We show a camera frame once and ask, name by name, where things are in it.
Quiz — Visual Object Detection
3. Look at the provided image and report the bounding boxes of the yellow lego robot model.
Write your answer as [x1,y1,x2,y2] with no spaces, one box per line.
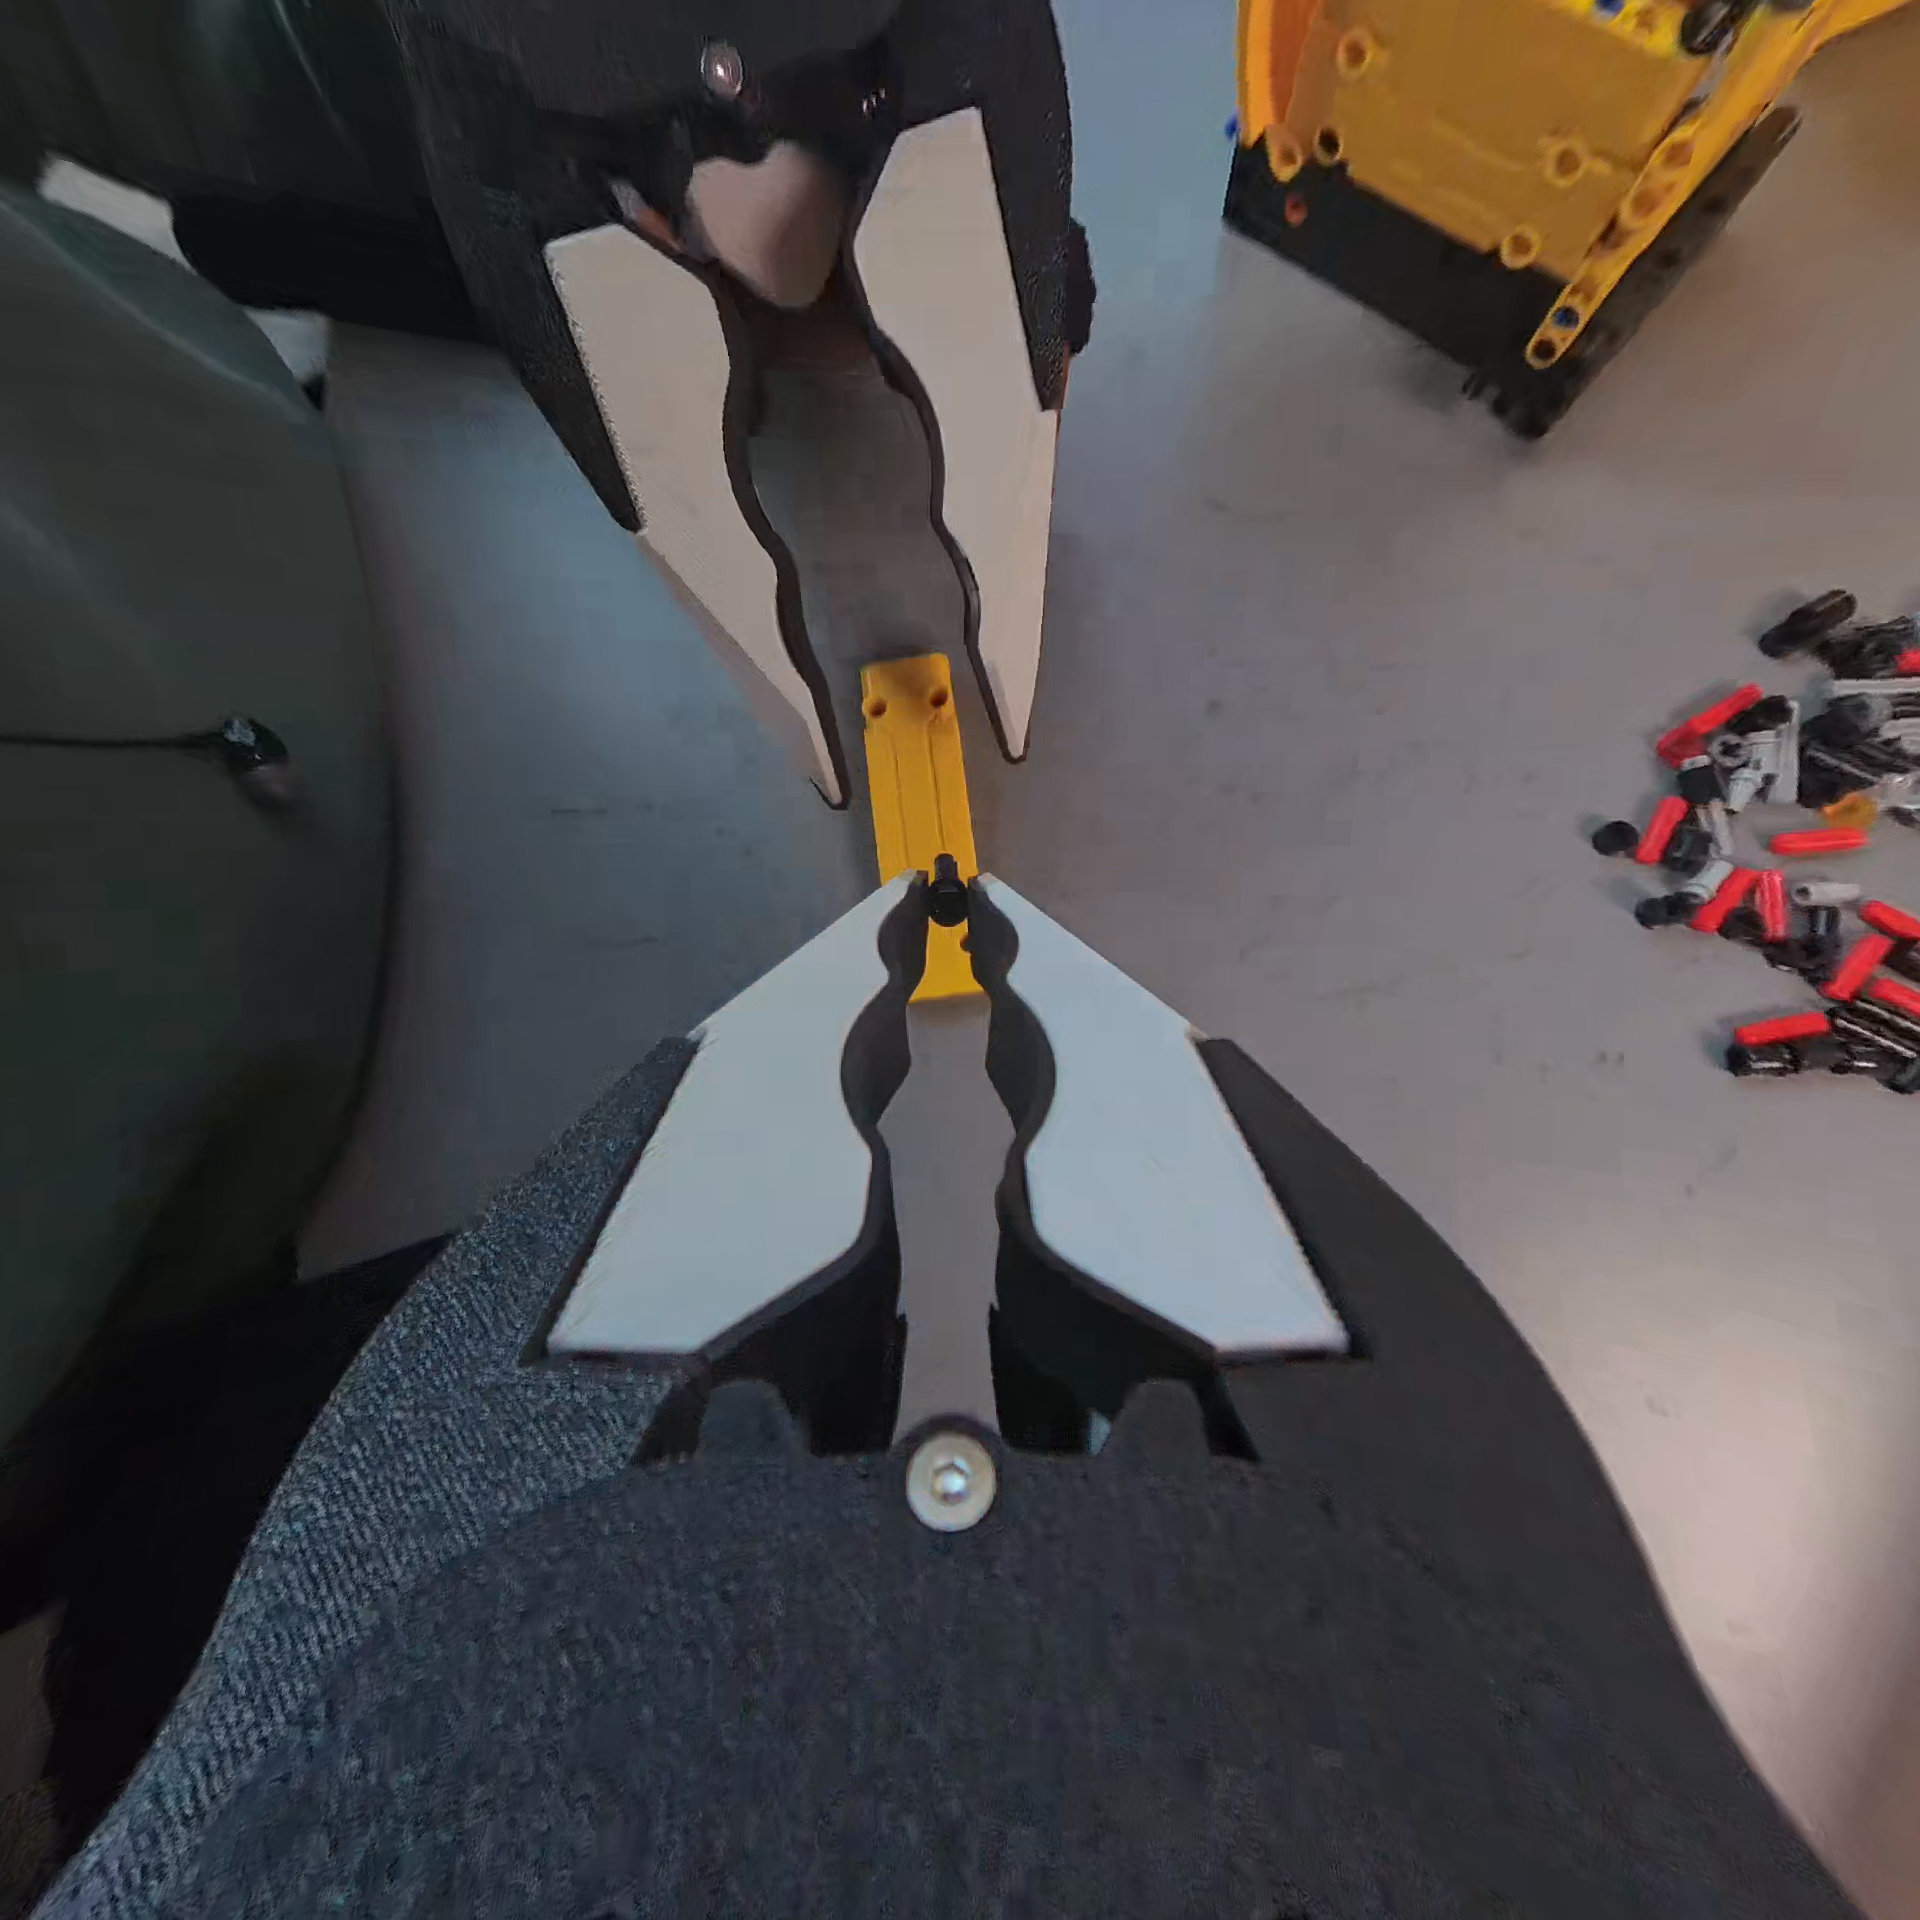
[1223,0,1920,442]

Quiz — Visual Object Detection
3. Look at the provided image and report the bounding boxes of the black drawstring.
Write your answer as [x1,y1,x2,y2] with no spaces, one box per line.
[0,719,294,806]

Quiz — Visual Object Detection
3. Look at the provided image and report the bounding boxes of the person's green sweatshirt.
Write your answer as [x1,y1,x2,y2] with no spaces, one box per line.
[0,180,404,1442]

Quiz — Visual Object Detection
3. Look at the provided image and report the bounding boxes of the yellow lego beam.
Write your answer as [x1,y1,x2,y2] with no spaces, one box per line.
[860,652,985,1004]

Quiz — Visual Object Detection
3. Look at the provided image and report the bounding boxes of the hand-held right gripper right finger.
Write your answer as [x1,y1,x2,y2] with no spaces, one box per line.
[964,872,1352,1452]

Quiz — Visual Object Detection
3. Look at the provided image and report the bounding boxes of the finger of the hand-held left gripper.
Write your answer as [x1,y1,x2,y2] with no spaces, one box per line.
[848,111,1065,769]
[544,223,854,812]

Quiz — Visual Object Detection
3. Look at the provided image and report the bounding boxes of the person's left hand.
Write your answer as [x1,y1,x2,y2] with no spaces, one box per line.
[663,143,863,313]

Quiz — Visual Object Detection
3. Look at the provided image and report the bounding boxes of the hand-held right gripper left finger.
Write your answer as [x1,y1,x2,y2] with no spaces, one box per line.
[544,872,911,1457]

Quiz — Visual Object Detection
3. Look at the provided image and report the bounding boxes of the person's black pants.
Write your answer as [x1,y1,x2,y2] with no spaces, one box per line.
[0,1236,465,1847]

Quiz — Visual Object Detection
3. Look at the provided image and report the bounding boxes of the pile of small lego pins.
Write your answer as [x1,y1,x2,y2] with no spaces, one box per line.
[1590,590,1920,1095]

